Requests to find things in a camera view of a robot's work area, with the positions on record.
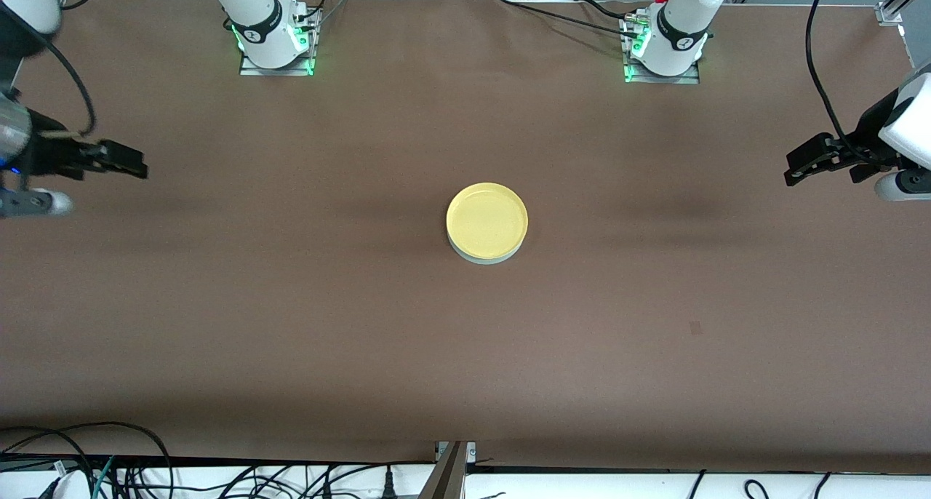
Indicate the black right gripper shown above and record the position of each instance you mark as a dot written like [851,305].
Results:
[48,156]

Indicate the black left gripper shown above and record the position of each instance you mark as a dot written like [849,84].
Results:
[868,133]

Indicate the yellow round plate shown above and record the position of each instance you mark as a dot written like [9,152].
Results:
[486,220]

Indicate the pale green round plate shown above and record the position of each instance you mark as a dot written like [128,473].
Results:
[486,262]

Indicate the brown table cover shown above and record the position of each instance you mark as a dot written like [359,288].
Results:
[465,375]

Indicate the black power plug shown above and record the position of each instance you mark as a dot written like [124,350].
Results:
[389,488]

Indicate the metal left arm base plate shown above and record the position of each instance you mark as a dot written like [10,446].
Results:
[684,80]

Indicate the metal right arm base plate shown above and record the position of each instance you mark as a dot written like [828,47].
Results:
[251,71]

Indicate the metal corner bracket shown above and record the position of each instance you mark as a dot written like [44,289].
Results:
[890,13]

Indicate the aluminium frame beam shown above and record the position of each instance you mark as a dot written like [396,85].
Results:
[447,477]

